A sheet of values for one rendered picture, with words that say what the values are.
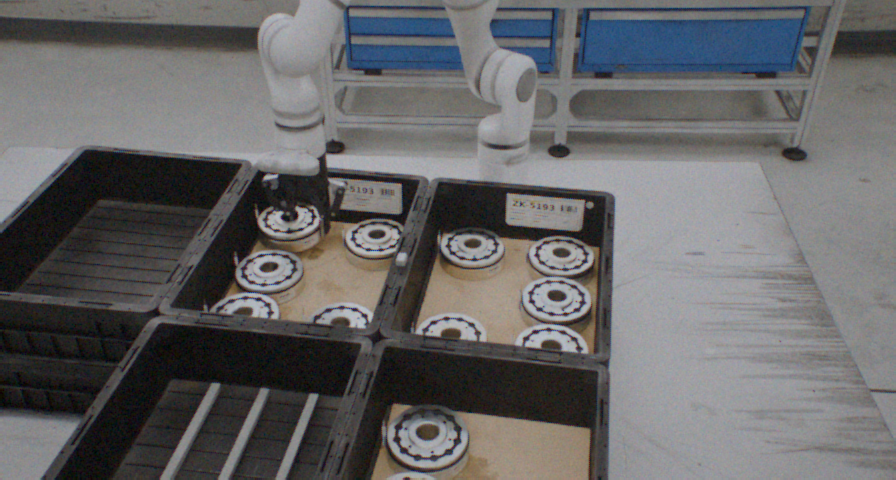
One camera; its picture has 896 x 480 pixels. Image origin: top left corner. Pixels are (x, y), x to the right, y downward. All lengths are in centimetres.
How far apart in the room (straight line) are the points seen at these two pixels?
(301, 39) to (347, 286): 39
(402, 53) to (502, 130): 170
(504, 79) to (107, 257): 70
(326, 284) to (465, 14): 47
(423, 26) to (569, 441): 220
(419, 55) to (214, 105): 97
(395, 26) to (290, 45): 193
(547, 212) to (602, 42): 180
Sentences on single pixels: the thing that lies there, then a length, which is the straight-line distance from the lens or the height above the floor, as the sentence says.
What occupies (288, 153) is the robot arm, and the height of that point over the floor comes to 103.
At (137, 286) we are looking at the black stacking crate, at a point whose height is 83.
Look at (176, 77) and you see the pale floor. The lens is 411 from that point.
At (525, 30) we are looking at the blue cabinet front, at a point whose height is 47.
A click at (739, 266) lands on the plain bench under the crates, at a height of 70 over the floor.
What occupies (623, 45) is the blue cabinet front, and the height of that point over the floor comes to 42.
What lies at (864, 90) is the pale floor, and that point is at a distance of 416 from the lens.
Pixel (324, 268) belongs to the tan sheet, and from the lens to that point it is 150.
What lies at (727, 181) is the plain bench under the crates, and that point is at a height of 70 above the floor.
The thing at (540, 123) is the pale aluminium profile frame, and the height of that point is 13.
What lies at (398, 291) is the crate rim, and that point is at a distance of 131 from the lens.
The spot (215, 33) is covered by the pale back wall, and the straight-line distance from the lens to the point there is 431.
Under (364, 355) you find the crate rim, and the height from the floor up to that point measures 93.
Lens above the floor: 174
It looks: 35 degrees down
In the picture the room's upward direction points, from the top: straight up
